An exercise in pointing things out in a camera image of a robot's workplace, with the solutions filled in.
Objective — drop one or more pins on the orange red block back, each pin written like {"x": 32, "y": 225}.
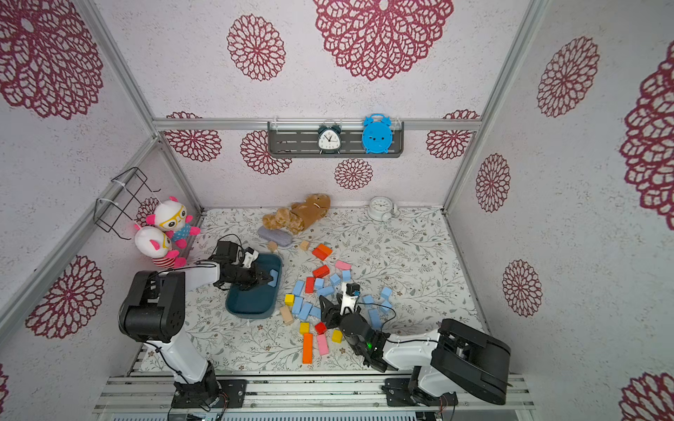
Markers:
{"x": 322, "y": 252}

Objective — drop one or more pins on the red block middle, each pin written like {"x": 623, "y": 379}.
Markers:
{"x": 321, "y": 272}

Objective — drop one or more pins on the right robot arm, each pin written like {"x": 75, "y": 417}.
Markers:
{"x": 452, "y": 358}

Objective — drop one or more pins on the white plush striped shirt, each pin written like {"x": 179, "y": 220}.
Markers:
{"x": 156, "y": 245}

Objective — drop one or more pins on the white plush with glasses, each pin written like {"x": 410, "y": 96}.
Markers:
{"x": 172, "y": 218}

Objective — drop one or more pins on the tan wooden block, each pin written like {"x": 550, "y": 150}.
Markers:
{"x": 286, "y": 315}

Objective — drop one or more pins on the grey wall shelf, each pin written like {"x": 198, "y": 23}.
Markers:
{"x": 301, "y": 144}

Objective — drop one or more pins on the long pink block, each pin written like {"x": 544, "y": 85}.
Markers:
{"x": 322, "y": 344}

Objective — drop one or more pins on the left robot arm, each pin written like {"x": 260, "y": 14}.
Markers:
{"x": 153, "y": 312}

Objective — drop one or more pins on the pink block back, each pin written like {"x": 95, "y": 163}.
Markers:
{"x": 342, "y": 265}

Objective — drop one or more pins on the black wire basket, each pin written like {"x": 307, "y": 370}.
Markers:
{"x": 131, "y": 203}

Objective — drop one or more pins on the blue blocks cluster front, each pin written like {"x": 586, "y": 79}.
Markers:
{"x": 303, "y": 310}

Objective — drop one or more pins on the dark green alarm clock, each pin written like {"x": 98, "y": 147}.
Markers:
{"x": 330, "y": 140}

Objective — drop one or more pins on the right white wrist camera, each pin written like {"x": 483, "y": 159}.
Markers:
{"x": 351, "y": 292}

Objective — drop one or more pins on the red block upright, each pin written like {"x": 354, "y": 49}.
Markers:
{"x": 310, "y": 285}

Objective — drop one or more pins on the teal plastic bin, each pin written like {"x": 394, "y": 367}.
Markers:
{"x": 260, "y": 302}

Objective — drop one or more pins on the brown plush dog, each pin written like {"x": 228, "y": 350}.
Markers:
{"x": 300, "y": 216}

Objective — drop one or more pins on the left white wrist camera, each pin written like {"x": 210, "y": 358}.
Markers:
{"x": 249, "y": 257}

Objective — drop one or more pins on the blue long block right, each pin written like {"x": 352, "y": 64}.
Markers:
{"x": 375, "y": 319}

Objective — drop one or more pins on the blue alarm clock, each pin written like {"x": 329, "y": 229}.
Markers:
{"x": 377, "y": 135}

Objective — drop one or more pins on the yellow cube near bin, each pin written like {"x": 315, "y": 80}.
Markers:
{"x": 289, "y": 300}

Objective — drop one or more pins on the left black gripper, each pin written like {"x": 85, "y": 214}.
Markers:
{"x": 257, "y": 278}

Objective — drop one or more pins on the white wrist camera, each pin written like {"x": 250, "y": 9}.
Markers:
{"x": 249, "y": 257}
{"x": 351, "y": 292}

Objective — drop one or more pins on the purple oval pad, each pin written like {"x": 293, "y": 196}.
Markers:
{"x": 280, "y": 237}

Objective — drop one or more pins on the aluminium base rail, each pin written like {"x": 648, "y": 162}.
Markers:
{"x": 304, "y": 393}

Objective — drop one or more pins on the yellow cube front left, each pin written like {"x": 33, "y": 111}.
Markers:
{"x": 304, "y": 328}

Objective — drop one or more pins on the white alarm clock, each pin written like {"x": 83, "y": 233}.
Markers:
{"x": 382, "y": 209}

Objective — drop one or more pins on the red cube front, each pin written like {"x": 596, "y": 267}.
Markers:
{"x": 320, "y": 328}

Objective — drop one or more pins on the yellow cube front right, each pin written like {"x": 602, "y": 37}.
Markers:
{"x": 337, "y": 336}

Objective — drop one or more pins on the long orange block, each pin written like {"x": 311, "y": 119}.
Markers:
{"x": 307, "y": 351}

